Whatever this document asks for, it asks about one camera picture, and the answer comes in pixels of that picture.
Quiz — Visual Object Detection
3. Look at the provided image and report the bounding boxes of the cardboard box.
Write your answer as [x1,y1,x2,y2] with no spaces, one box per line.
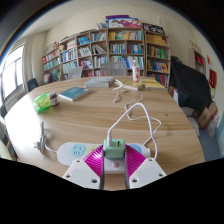
[197,102,219,130]

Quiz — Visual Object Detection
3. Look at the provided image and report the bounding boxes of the grey book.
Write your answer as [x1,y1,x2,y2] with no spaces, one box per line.
[84,76,115,89]

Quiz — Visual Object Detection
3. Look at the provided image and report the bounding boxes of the white power strip cord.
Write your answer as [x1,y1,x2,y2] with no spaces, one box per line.
[33,121,59,154]

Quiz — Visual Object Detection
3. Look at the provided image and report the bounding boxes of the tangled white cable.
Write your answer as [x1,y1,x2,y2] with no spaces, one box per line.
[110,79,134,104]

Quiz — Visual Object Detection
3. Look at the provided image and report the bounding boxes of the teal book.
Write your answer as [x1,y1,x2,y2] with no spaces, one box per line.
[58,86,92,102]

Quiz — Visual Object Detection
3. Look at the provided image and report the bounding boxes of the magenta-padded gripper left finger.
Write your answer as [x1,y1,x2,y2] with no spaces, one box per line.
[62,145,105,190]

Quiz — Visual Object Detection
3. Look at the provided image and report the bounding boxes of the thick yellow book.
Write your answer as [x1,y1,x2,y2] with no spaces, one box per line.
[114,78,146,92]

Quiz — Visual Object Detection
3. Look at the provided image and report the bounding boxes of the white charger cable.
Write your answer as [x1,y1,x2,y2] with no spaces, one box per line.
[106,94,162,160]

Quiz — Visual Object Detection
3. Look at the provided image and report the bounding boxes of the small dark jar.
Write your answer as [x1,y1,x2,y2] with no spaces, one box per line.
[48,91,60,107]

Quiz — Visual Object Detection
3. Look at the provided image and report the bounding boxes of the flat yellow book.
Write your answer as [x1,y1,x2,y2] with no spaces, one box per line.
[141,77,167,91]

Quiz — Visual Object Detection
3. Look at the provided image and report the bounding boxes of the small grey mesh chair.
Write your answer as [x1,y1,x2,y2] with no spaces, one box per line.
[67,66,84,80]

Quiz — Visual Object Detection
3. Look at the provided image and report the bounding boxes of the clear bottle with red label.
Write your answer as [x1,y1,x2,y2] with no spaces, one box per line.
[131,59,141,83]

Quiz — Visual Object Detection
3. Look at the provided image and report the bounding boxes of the mint green charger block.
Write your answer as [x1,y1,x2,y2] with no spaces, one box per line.
[103,138,126,160]

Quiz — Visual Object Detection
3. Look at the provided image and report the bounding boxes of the red wall hanging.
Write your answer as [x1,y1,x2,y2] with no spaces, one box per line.
[208,68,218,89]

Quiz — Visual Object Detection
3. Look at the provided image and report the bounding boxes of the small wall shelf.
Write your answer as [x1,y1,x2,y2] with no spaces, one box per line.
[189,49,207,75]

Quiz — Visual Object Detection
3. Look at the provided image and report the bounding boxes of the black cloth cover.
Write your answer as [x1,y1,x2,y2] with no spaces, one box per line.
[168,55,213,114]

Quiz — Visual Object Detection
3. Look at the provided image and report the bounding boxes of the green plastic bag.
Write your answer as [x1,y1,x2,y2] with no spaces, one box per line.
[32,92,53,114]

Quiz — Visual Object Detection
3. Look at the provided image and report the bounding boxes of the wooden bookshelf unit with books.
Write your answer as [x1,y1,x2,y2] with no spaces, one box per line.
[41,14,172,88]

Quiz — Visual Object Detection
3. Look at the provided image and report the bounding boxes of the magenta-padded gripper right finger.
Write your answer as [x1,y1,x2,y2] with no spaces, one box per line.
[124,145,167,190]

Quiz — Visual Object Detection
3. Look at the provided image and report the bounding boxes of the dark blue chair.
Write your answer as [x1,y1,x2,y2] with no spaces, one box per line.
[26,77,40,92]

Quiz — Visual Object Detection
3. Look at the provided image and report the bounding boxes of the wide grey mesh chair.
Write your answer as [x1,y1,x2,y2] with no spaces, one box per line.
[100,61,128,77]

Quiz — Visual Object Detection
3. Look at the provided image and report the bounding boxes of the white power strip pastel sockets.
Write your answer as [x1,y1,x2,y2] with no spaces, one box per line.
[56,142,152,175]

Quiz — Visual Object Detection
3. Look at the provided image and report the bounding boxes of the window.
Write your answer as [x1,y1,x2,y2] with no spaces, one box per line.
[0,44,25,101]

